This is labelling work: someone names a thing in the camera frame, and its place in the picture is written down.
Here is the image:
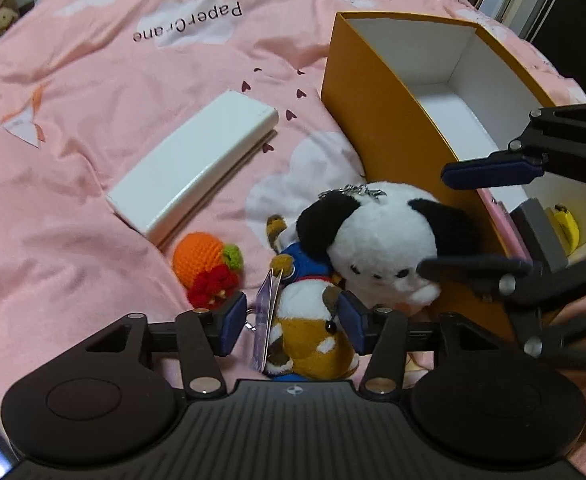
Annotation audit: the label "pink printed blanket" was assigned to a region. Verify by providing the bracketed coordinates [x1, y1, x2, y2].
[0, 0, 586, 480]

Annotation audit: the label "red crochet flower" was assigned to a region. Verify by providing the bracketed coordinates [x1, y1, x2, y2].
[187, 266, 238, 309]

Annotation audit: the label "white rectangular box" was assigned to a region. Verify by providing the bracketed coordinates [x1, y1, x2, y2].
[105, 89, 280, 251]

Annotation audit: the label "black and white dog plush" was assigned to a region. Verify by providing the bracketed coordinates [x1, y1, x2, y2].
[295, 183, 481, 319]

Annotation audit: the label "red panda plush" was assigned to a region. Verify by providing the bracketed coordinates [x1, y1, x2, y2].
[264, 214, 361, 382]

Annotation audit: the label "blue hang tag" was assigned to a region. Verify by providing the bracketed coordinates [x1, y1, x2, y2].
[251, 269, 282, 374]

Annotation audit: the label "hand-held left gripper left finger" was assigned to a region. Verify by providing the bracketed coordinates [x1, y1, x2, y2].
[85, 291, 248, 398]

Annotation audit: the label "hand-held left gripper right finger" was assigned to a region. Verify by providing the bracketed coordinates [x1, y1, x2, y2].
[339, 290, 478, 397]

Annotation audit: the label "orange cardboard box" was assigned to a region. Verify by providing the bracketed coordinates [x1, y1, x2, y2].
[320, 11, 586, 343]

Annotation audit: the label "pink snap wallet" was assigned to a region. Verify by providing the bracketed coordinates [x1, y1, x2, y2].
[477, 187, 530, 261]

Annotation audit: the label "orange crochet fruit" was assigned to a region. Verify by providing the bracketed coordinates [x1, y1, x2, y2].
[172, 232, 244, 289]

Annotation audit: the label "yellow banana toy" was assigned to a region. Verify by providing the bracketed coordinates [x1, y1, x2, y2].
[545, 204, 582, 254]

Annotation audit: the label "grey small box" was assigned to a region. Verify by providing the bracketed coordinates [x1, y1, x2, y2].
[511, 198, 570, 272]

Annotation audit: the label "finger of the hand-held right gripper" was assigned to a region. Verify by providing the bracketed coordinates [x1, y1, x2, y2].
[441, 102, 586, 192]
[417, 254, 586, 372]

